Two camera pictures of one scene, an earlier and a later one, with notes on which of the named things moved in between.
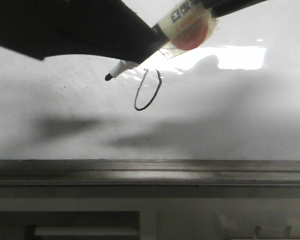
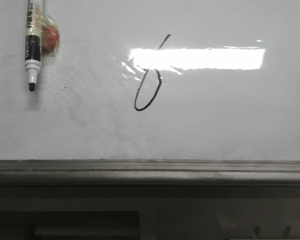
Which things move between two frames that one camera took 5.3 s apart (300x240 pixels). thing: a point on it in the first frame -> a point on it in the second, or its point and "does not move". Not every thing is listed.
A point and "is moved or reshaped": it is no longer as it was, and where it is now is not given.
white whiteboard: x=243 y=95 does not move
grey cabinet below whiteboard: x=149 y=212 does not move
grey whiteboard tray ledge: x=149 y=172 does not move
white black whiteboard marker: x=185 y=29 is moved or reshaped
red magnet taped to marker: x=191 y=32 is moved or reshaped
